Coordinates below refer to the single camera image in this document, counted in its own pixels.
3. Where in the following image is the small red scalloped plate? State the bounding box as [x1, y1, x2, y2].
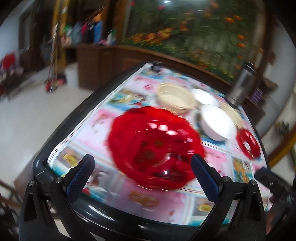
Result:
[236, 128, 261, 160]

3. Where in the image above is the large white foam plate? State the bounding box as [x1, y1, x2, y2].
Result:
[200, 105, 237, 142]

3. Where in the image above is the beige plastic bowl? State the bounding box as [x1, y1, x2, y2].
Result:
[156, 82, 196, 114]
[220, 103, 243, 130]

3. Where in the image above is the large red scalloped plate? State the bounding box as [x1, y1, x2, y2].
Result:
[107, 106, 205, 190]

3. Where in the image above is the small white foam bowl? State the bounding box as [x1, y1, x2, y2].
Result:
[191, 88, 219, 108]

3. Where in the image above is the stainless steel thermos jug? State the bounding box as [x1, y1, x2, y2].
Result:
[225, 62, 256, 108]

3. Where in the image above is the red mop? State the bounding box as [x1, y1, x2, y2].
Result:
[44, 23, 67, 93]

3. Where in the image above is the small black round device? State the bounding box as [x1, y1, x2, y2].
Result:
[151, 61, 163, 73]

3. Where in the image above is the floral landscape wall painting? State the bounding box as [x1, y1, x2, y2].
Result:
[122, 0, 265, 82]

